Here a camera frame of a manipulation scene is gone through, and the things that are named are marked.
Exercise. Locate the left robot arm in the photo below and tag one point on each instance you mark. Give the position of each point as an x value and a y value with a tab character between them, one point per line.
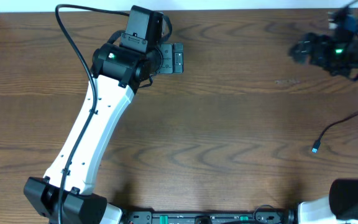
65	193

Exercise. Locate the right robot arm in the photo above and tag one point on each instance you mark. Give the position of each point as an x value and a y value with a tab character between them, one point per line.
340	205

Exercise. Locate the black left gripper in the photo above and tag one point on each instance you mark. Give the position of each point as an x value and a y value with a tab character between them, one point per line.
170	66

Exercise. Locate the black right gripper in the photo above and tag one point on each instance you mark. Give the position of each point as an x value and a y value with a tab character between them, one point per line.
322	42

